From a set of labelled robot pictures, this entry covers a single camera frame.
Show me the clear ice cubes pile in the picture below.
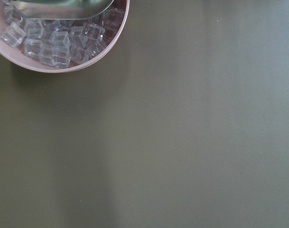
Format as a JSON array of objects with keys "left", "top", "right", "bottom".
[{"left": 0, "top": 0, "right": 130, "bottom": 73}]

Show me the pink bowl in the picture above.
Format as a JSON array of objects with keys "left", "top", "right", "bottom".
[{"left": 0, "top": 0, "right": 131, "bottom": 74}]

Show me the steel ice scoop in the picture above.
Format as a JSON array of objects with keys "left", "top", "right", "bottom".
[{"left": 11, "top": 0, "right": 113, "bottom": 20}]

